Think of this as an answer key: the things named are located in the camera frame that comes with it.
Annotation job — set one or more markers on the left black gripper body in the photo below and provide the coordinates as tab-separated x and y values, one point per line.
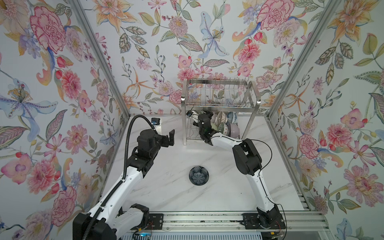
162	142

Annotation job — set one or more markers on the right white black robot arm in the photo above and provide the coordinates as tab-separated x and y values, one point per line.
249	162

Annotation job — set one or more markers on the left aluminium frame post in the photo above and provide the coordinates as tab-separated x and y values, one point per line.
95	46

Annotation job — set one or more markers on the green geometric patterned bowl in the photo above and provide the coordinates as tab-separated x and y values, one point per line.
224	129

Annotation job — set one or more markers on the dark blue patterned bowl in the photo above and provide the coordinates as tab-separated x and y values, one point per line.
198	176

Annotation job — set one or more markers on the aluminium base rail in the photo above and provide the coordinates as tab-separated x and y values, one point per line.
289	221

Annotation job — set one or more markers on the steel two-tier dish rack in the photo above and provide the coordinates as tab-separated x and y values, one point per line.
240	96

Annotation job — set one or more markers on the aluminium frame post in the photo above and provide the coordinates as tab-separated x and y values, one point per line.
320	26
95	46

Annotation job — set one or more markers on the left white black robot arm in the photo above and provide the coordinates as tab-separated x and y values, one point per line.
107	220

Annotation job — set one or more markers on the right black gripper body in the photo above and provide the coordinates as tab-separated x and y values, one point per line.
201	134

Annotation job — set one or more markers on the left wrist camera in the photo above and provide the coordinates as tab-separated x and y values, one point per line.
157	123

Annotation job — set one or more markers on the purple striped bowl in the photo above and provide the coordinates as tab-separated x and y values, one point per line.
214	118

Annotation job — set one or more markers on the blue floral ceramic bowl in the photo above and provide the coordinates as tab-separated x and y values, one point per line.
232	118

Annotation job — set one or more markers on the plain lilac ceramic bowl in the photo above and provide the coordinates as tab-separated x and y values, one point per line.
234	131

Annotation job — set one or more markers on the right aluminium frame post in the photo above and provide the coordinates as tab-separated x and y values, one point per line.
320	26

